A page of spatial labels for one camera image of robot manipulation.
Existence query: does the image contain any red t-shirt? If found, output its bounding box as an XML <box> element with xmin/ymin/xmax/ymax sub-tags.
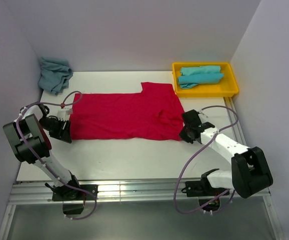
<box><xmin>69</xmin><ymin>82</ymin><xmax>184</xmax><ymax>141</ymax></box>

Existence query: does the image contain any yellow plastic bin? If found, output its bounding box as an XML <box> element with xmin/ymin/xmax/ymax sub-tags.
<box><xmin>172</xmin><ymin>62</ymin><xmax>239</xmax><ymax>98</ymax></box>

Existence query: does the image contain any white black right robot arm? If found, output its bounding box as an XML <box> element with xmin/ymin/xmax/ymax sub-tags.
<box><xmin>179</xmin><ymin>110</ymin><xmax>274</xmax><ymax>199</ymax></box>

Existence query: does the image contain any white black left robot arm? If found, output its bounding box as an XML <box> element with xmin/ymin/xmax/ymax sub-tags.
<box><xmin>3</xmin><ymin>103</ymin><xmax>82</xmax><ymax>200</ymax></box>

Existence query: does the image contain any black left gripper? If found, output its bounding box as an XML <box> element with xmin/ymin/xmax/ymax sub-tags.
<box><xmin>39</xmin><ymin>116</ymin><xmax>72</xmax><ymax>143</ymax></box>

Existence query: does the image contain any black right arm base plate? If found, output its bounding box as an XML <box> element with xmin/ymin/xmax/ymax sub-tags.
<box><xmin>181</xmin><ymin>180</ymin><xmax>226</xmax><ymax>198</ymax></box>

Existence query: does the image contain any crumpled grey-blue t-shirt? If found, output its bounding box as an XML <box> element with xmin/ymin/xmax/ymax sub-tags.
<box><xmin>38</xmin><ymin>57</ymin><xmax>73</xmax><ymax>95</ymax></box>

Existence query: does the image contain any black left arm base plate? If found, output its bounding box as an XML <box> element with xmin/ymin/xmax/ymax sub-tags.
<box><xmin>51</xmin><ymin>184</ymin><xmax>98</xmax><ymax>202</ymax></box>

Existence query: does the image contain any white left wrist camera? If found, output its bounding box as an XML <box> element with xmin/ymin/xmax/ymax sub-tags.
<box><xmin>56</xmin><ymin>103</ymin><xmax>73</xmax><ymax>121</ymax></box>

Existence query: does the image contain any rolled teal t-shirt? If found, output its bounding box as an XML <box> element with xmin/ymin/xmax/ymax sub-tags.
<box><xmin>177</xmin><ymin>73</ymin><xmax>224</xmax><ymax>89</ymax></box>
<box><xmin>180</xmin><ymin>65</ymin><xmax>221</xmax><ymax>76</ymax></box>

